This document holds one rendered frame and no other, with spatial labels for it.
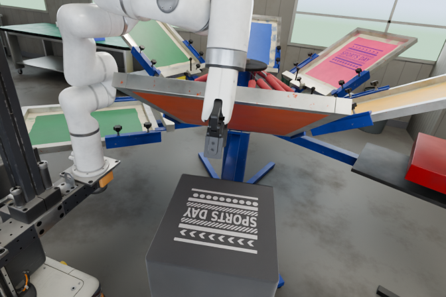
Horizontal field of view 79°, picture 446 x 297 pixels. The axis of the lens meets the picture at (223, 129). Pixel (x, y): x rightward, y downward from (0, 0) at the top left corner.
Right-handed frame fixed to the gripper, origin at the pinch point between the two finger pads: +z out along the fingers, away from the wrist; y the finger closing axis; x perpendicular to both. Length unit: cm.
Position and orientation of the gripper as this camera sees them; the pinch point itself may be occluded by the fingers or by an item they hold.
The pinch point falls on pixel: (216, 146)
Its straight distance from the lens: 52.9
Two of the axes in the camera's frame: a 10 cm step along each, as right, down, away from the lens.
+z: -1.1, 9.8, 1.8
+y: -1.0, 1.7, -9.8
